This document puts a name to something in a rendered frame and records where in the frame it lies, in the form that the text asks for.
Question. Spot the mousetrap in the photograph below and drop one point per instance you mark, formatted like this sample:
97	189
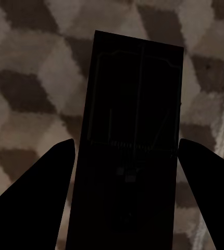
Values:
125	184

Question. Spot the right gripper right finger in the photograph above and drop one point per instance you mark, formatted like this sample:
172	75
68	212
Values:
204	171

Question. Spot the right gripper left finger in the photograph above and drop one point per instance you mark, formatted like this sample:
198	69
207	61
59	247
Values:
31	208

